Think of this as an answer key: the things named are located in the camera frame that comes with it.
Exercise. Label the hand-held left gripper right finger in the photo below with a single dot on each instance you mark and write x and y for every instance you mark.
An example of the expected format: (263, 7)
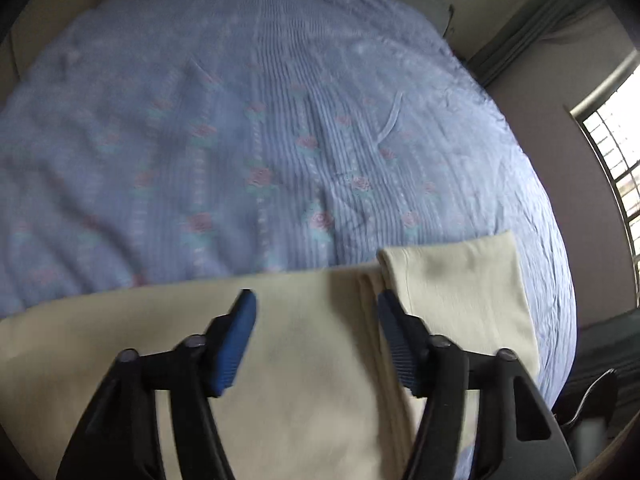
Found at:
(395, 340)

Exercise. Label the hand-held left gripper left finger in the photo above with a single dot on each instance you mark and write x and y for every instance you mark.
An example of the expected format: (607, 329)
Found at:
(235, 345)

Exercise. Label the cream pants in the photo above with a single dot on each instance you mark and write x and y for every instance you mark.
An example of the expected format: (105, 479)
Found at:
(310, 360)

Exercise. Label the blue floral bed sheet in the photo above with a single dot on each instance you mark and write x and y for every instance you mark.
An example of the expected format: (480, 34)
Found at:
(300, 110)

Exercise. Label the barred window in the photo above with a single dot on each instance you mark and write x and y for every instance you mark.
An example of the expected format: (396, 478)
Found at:
(615, 150)

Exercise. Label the green curtain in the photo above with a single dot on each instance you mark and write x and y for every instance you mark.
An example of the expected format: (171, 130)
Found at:
(525, 25)

